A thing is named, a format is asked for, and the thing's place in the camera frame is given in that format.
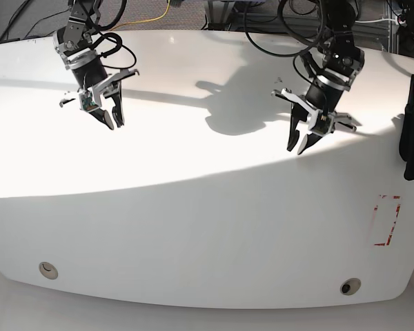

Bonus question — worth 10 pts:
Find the red tape rectangle marking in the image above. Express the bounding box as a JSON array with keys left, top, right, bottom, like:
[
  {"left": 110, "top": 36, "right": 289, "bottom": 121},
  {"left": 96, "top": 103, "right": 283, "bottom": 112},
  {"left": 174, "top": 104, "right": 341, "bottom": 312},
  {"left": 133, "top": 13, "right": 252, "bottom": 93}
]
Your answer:
[{"left": 370, "top": 195, "right": 402, "bottom": 247}]

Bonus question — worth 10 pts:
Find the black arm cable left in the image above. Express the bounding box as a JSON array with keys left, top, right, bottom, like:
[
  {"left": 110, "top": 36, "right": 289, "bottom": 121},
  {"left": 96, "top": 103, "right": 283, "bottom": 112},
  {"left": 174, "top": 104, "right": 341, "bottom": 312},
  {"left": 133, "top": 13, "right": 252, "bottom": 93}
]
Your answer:
[{"left": 244, "top": 0, "right": 335, "bottom": 87}]

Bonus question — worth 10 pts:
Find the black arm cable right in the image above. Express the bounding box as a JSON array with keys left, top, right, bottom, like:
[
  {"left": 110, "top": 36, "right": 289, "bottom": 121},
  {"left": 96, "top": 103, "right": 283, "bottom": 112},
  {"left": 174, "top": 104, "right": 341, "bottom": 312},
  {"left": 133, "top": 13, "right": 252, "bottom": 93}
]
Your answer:
[{"left": 89, "top": 0, "right": 139, "bottom": 70}]

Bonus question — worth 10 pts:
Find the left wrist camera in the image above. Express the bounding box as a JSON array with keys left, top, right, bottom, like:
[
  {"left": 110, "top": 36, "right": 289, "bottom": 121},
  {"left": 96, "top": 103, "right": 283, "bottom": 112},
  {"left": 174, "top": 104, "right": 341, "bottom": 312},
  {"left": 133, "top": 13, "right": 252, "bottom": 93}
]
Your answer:
[{"left": 308, "top": 110, "right": 335, "bottom": 137}]

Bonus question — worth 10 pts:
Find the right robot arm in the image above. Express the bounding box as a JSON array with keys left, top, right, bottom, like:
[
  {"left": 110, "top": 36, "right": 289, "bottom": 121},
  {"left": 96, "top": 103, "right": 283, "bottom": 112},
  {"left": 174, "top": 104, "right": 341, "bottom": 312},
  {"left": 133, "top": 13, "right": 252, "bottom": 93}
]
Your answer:
[{"left": 53, "top": 1, "right": 139, "bottom": 130}]

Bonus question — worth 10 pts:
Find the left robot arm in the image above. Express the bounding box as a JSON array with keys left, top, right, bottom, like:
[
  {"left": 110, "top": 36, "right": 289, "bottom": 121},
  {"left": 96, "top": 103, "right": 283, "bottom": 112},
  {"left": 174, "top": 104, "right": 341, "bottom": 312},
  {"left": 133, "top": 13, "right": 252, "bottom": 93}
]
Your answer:
[{"left": 272, "top": 1, "right": 364, "bottom": 154}]

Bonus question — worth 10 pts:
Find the left table grommet hole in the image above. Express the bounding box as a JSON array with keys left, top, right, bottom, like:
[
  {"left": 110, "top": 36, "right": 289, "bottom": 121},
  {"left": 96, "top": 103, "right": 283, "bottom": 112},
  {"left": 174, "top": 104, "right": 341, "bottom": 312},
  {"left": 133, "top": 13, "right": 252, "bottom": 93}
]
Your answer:
[{"left": 39, "top": 262, "right": 59, "bottom": 280}]

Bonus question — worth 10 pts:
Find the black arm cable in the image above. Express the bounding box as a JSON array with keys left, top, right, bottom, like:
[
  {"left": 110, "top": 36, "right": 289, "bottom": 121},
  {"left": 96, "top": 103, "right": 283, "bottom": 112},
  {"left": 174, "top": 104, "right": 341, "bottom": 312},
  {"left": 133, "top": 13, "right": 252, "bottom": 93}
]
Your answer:
[
  {"left": 89, "top": 0, "right": 139, "bottom": 70},
  {"left": 244, "top": 0, "right": 335, "bottom": 87}
]

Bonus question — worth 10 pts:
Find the yellow cable on floor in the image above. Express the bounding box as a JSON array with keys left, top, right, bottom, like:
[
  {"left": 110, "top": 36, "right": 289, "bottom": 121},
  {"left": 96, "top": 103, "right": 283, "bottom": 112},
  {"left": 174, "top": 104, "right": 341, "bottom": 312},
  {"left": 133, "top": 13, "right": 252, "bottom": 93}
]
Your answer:
[{"left": 117, "top": 0, "right": 170, "bottom": 28}]

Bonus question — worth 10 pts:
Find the right table grommet hole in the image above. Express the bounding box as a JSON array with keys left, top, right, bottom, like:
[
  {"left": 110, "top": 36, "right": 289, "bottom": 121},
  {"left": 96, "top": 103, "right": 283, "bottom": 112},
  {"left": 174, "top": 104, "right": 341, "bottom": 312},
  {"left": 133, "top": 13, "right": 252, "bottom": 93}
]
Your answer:
[{"left": 340, "top": 278, "right": 362, "bottom": 296}]

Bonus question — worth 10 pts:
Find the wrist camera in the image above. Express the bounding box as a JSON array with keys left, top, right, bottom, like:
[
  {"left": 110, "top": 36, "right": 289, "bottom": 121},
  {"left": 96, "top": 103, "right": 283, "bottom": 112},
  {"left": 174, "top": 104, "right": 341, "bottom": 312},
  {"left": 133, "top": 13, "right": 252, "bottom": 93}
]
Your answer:
[
  {"left": 78, "top": 90, "right": 100, "bottom": 112},
  {"left": 308, "top": 110, "right": 335, "bottom": 137}
]

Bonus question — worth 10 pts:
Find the table grommet hole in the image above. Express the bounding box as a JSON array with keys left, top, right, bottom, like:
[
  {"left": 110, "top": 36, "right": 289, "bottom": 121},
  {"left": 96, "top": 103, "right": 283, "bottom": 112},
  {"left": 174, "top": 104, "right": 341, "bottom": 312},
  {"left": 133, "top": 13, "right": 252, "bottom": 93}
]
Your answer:
[
  {"left": 340, "top": 278, "right": 362, "bottom": 296},
  {"left": 39, "top": 262, "right": 59, "bottom": 280}
]

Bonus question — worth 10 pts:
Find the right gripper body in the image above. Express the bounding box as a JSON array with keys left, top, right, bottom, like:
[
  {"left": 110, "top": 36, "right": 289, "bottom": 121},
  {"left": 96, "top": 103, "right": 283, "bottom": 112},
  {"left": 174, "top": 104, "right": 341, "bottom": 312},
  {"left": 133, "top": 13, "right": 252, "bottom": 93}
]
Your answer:
[{"left": 59, "top": 60, "right": 139, "bottom": 109}]

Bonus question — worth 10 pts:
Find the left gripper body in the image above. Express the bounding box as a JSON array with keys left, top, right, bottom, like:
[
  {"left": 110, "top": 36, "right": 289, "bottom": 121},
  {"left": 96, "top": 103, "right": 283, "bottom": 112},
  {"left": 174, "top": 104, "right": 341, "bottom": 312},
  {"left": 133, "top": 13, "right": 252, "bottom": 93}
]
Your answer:
[{"left": 271, "top": 79, "right": 357, "bottom": 133}]

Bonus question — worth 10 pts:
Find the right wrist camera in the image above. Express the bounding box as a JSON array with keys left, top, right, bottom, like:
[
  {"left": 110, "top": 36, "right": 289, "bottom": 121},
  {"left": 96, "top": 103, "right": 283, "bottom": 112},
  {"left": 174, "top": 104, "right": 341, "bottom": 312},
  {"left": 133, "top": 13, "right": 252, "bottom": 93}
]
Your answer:
[{"left": 78, "top": 90, "right": 100, "bottom": 112}]

